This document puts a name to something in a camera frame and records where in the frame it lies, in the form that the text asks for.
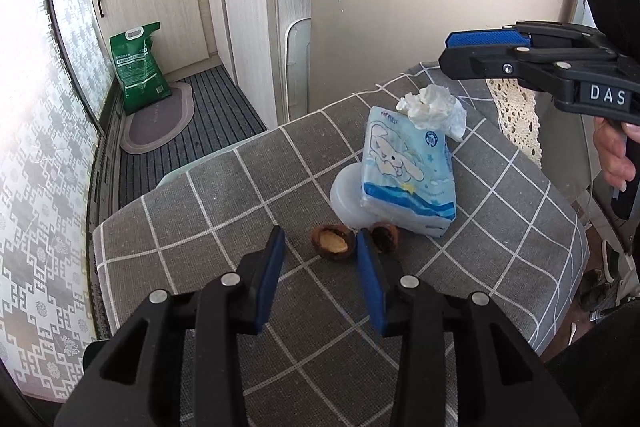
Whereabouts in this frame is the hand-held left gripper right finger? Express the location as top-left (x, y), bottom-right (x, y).
top-left (356, 228), bottom-right (582, 427)

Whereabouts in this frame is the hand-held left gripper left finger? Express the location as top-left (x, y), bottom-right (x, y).
top-left (54, 225), bottom-right (287, 427)

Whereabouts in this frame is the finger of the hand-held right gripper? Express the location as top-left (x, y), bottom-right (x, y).
top-left (439, 48), bottom-right (621, 100)
top-left (445, 21), bottom-right (613, 52)

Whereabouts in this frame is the brown fruit shell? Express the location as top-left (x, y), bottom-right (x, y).
top-left (311, 224), bottom-right (358, 263)
top-left (370, 225), bottom-right (401, 254)

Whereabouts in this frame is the white tissue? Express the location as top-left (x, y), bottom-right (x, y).
top-left (396, 84), bottom-right (468, 142)

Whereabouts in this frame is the white round plastic lid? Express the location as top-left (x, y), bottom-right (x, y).
top-left (330, 163), bottom-right (396, 230)

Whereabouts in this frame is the blue tissue pack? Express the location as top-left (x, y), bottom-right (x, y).
top-left (360, 105), bottom-right (458, 238)

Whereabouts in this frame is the person's right hand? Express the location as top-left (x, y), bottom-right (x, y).
top-left (593, 117), bottom-right (638, 192)

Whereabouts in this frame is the grey checked cloth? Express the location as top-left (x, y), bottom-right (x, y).
top-left (92, 62), bottom-right (591, 427)

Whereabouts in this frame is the light blue plastic stool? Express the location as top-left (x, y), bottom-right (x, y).
top-left (159, 146), bottom-right (251, 190)

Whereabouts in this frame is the striped dark floor rug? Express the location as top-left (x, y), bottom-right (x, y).
top-left (117, 62), bottom-right (268, 210)

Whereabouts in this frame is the oval grey mat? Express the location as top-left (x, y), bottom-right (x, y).
top-left (120, 82), bottom-right (197, 155)

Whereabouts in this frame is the double door kitchen cabinet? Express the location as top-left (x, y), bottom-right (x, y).
top-left (200, 0), bottom-right (313, 130)

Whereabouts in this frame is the person's dark clothing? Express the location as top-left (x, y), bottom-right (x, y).
top-left (542, 302), bottom-right (640, 427)

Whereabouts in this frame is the green rice bag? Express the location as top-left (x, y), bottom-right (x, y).
top-left (109, 22), bottom-right (172, 116)

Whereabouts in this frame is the patterned frosted sliding door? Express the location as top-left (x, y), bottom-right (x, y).
top-left (0, 0), bottom-right (118, 403)

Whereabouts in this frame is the single door kitchen cabinet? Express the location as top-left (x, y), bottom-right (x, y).
top-left (90, 0), bottom-right (213, 80)

